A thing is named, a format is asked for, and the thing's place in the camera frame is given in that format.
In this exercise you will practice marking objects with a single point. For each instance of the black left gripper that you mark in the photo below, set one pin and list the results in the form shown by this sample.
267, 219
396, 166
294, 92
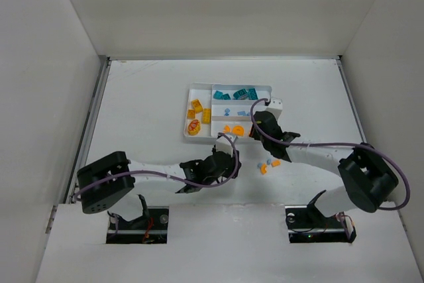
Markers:
224, 159

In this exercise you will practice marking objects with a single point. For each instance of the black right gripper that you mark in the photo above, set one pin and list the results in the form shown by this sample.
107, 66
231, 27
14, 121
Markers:
265, 120

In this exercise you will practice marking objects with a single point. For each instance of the orange arch lego piece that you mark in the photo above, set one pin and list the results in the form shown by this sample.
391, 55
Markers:
238, 130

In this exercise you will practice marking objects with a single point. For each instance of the teal round printed lego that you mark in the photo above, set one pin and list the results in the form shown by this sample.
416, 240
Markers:
241, 94

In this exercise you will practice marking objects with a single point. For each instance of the orange curved lego piece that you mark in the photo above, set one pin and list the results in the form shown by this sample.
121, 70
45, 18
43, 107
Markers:
226, 129

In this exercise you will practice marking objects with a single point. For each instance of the yellow round printed lego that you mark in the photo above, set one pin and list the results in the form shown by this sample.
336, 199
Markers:
194, 127

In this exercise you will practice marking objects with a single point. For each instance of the teal small lego brick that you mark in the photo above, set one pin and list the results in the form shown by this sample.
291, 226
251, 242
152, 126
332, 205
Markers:
226, 96

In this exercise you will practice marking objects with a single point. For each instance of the teal curved lego brick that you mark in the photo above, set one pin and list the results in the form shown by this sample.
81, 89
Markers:
217, 95

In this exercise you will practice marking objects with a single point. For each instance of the yellow long lego brick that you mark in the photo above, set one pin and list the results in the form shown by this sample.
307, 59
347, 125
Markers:
206, 116

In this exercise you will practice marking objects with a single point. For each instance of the small orange square lego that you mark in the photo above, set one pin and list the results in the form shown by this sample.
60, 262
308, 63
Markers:
191, 114

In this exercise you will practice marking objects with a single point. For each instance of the yellow curved lego brick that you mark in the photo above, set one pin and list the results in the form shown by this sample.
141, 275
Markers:
196, 106

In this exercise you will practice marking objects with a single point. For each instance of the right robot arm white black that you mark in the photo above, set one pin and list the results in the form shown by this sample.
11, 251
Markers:
367, 179

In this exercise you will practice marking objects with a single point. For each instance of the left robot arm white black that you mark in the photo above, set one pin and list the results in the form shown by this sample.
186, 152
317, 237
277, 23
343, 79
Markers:
116, 185

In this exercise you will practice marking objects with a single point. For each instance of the small orange lego brick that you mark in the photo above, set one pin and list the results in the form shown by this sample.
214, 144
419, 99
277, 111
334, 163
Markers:
275, 163

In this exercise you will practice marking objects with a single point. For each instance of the orange curved lego right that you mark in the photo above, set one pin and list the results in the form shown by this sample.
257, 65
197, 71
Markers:
264, 169

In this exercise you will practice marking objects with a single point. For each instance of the white divided sorting tray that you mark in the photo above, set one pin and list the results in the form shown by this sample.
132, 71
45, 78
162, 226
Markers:
204, 93

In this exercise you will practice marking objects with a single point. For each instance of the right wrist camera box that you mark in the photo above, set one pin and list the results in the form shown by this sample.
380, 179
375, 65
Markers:
274, 106

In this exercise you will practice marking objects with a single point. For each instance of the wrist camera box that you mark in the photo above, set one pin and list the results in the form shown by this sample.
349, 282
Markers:
226, 143
274, 106

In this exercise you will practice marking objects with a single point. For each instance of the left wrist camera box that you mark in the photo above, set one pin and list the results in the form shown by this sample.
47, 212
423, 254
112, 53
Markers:
226, 143

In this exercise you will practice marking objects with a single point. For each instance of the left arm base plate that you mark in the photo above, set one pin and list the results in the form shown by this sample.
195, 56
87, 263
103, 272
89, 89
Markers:
151, 230

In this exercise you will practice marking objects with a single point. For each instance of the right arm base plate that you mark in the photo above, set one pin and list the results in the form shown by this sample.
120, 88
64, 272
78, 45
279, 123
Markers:
307, 225

